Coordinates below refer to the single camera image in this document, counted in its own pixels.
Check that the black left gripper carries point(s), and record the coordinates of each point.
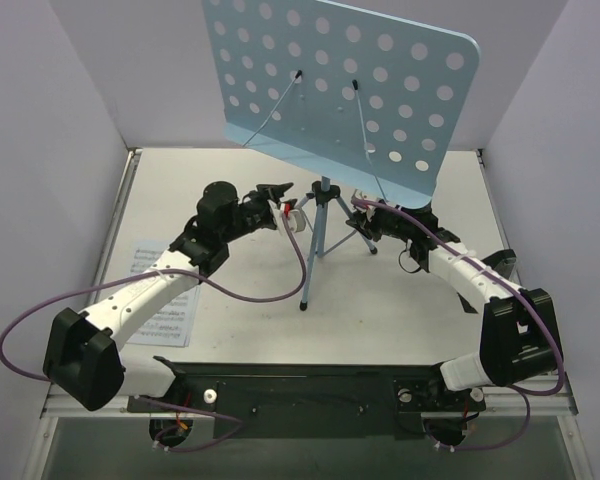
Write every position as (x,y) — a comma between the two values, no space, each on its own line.
(260,206)

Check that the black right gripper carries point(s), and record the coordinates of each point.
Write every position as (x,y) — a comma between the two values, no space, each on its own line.
(372,222)

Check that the light blue music stand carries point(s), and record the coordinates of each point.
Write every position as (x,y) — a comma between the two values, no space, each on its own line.
(358,97)

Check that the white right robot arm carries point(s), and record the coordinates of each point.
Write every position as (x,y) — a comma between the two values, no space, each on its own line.
(519,337)

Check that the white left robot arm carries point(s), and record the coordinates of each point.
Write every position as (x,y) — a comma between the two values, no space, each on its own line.
(84,354)

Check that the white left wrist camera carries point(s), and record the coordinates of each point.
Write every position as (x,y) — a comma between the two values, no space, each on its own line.
(293,215)

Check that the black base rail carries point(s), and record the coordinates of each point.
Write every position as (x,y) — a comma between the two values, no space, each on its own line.
(198,386)

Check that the aluminium frame rail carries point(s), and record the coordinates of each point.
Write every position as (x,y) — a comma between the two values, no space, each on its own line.
(497,401)

